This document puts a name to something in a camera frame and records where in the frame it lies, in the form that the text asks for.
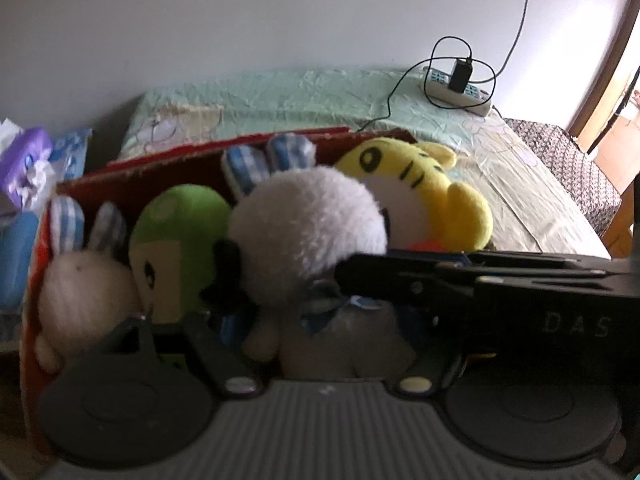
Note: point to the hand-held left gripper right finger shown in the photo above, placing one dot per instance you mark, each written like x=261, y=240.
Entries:
x=420, y=382

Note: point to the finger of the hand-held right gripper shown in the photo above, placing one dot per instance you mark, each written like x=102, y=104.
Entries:
x=390, y=275

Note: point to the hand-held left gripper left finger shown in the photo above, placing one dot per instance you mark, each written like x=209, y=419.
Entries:
x=220, y=360

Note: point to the yellow tiger plush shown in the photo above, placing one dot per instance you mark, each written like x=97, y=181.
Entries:
x=440, y=195

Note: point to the pink plush bunny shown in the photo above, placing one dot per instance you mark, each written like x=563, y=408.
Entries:
x=305, y=220

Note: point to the green plush toy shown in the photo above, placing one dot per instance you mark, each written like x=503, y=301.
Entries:
x=180, y=225

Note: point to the white plush bunny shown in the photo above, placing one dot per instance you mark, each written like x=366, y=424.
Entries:
x=85, y=285

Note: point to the red cardboard box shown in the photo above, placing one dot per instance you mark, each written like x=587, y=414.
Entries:
x=125, y=180

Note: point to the white power strip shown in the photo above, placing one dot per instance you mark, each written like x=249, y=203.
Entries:
x=472, y=100

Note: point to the black charger plug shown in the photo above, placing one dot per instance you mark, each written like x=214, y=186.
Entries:
x=460, y=75

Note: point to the light blue pack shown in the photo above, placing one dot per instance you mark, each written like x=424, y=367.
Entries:
x=17, y=260

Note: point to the blue patterned pack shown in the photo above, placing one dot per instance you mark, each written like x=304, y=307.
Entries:
x=72, y=152

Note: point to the purple tissue pack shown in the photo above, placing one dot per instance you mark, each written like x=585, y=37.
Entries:
x=27, y=160

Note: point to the wooden door frame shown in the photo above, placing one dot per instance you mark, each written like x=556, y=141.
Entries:
x=607, y=60

